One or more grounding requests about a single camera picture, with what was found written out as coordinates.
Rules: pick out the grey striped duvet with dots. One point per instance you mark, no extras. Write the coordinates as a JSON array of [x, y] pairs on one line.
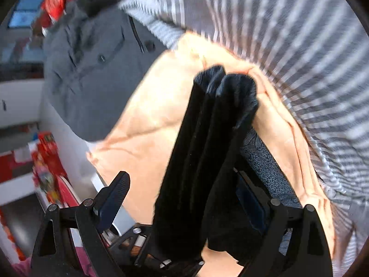
[[288, 49]]

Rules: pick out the peach blanket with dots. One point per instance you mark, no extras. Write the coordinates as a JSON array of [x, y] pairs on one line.
[[144, 144]]

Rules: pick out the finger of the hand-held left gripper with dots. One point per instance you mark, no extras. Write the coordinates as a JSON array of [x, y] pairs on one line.
[[126, 245], [173, 262]]

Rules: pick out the grey jacket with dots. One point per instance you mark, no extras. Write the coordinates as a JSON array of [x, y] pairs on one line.
[[86, 78]]

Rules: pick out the black pants with blue trim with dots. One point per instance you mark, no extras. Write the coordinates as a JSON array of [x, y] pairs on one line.
[[190, 164]]

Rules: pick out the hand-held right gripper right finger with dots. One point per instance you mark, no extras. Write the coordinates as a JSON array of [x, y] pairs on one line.
[[250, 205]]

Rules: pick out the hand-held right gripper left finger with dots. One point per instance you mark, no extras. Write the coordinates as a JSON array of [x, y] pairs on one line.
[[112, 205]]

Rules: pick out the stack of red boxes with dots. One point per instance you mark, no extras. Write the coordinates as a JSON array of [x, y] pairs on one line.
[[47, 164]]

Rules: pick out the window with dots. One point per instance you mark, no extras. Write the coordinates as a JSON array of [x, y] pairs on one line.
[[26, 11]]

